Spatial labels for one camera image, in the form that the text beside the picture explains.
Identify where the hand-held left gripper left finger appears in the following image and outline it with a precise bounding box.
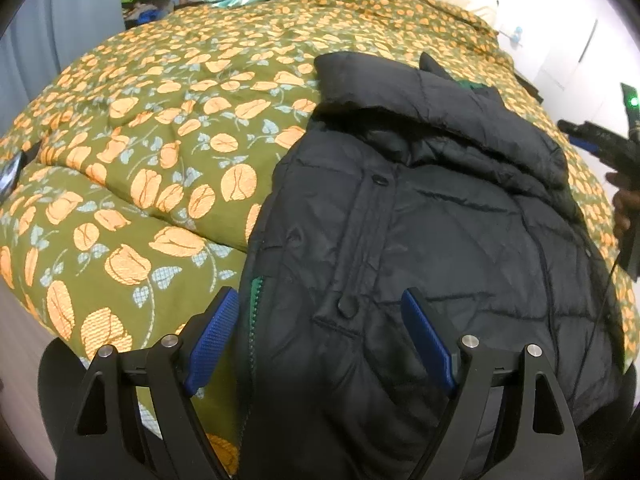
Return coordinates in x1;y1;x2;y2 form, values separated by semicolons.
55;287;241;480

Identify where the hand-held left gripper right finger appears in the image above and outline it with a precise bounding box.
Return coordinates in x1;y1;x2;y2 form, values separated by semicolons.
400;287;586;480

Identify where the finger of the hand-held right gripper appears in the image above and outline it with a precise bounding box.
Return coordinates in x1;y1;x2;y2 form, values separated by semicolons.
557;119;615;158

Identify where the black puffer jacket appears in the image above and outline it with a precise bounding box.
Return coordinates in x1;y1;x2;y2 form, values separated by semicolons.
237;51;626;480

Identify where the pile of colourful clothes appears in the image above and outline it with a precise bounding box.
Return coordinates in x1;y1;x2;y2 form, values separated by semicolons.
122;0;182;29

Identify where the person's right hand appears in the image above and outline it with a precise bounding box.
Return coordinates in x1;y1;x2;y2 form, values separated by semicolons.
605;172;635;242

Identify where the white wardrobe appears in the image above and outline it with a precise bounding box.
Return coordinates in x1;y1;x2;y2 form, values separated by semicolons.
527;0;640;128

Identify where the person's leg in dark trousers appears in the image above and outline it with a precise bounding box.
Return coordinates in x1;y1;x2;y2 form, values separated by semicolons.
575;364;640;480

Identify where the green orange floral quilt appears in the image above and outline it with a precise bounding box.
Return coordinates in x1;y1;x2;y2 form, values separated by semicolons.
0;0;637;480

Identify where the dark phone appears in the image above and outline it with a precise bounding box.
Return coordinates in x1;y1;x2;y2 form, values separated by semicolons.
0;152;26;204

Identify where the blue curtain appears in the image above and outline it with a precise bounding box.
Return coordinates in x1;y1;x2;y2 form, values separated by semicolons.
0;0;127;128

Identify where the black cable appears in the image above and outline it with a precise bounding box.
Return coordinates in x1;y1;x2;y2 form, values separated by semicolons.
592;254;627;347

